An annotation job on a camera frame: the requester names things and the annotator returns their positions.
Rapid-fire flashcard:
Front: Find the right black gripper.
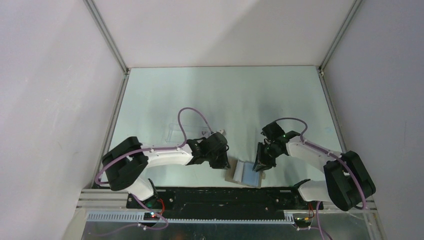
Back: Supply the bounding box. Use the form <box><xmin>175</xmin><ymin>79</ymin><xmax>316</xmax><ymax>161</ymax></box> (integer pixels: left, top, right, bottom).
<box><xmin>252</xmin><ymin>141</ymin><xmax>282</xmax><ymax>172</ymax></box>

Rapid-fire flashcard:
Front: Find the grey felt card holder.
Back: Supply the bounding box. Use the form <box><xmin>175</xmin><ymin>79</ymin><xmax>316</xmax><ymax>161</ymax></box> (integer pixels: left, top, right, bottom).
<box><xmin>224</xmin><ymin>158</ymin><xmax>265</xmax><ymax>189</ymax></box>

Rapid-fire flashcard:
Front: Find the clear plastic card box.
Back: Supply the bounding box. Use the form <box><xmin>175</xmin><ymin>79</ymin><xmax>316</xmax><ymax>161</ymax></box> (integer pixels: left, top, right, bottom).
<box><xmin>165</xmin><ymin>123</ymin><xmax>211</xmax><ymax>144</ymax></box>

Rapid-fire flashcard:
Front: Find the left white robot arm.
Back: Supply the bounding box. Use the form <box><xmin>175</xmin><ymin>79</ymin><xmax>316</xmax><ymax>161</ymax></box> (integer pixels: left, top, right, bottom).
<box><xmin>95</xmin><ymin>132</ymin><xmax>230</xmax><ymax>208</ymax></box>

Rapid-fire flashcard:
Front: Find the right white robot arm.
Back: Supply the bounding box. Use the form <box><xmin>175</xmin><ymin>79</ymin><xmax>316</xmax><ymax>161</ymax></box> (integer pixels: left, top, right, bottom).
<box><xmin>252</xmin><ymin>121</ymin><xmax>376</xmax><ymax>212</ymax></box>

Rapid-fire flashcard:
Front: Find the beige chair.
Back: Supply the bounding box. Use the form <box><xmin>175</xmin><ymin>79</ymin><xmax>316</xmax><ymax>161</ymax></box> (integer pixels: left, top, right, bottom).
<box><xmin>61</xmin><ymin>208</ymin><xmax>87</xmax><ymax>240</ymax></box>

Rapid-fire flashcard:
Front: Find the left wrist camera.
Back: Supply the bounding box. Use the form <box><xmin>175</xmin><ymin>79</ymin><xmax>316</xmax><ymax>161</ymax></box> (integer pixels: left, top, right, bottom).
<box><xmin>217</xmin><ymin>129</ymin><xmax>226</xmax><ymax>136</ymax></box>

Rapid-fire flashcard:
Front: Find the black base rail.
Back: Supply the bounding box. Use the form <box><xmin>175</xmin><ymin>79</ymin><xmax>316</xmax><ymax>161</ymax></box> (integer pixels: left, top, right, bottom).
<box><xmin>147</xmin><ymin>186</ymin><xmax>323</xmax><ymax>221</ymax></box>

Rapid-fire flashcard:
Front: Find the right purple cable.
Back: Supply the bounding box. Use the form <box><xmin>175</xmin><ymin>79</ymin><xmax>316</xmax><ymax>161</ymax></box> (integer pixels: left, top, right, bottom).
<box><xmin>274</xmin><ymin>117</ymin><xmax>368</xmax><ymax>240</ymax></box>

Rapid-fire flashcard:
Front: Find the purple cable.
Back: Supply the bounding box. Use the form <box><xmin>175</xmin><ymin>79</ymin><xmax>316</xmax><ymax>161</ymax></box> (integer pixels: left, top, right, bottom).
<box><xmin>274</xmin><ymin>117</ymin><xmax>368</xmax><ymax>240</ymax></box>
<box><xmin>94</xmin><ymin>106</ymin><xmax>215</xmax><ymax>231</ymax></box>

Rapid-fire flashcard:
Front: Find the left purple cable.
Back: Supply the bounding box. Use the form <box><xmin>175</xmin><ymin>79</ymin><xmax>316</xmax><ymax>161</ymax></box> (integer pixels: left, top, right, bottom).
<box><xmin>94</xmin><ymin>106</ymin><xmax>215</xmax><ymax>231</ymax></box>

